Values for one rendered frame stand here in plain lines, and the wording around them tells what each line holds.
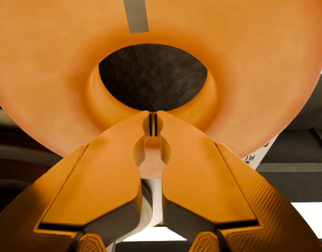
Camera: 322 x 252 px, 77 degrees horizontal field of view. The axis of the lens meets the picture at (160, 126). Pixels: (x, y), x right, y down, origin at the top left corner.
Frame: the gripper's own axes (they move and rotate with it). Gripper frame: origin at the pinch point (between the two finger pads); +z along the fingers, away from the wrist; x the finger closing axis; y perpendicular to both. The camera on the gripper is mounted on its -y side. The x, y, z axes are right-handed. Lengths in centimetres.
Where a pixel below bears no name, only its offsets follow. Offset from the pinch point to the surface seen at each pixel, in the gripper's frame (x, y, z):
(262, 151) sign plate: 24.9, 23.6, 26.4
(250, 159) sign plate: 23.2, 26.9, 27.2
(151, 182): -0.7, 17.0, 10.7
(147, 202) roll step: -1.4, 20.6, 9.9
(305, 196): 522, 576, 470
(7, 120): -15.0, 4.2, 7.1
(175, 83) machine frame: 3.5, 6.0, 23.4
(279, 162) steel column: 304, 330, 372
